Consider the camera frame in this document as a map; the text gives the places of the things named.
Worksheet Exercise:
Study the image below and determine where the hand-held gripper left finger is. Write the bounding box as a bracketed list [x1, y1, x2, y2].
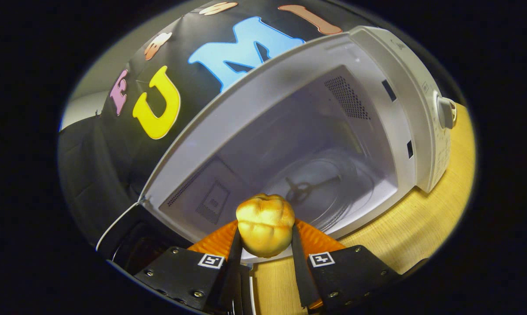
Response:
[134, 219, 244, 313]

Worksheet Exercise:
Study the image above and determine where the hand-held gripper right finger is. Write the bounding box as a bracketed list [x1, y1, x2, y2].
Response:
[292, 219, 401, 313]

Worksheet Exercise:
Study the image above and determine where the golden bread roll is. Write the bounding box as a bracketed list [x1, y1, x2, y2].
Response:
[236, 193, 296, 258]

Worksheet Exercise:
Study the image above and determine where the white microwave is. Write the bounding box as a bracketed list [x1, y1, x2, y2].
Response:
[96, 25, 457, 274]

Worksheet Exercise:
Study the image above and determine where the glass microwave turntable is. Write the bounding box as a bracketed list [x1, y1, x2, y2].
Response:
[272, 157, 377, 232]

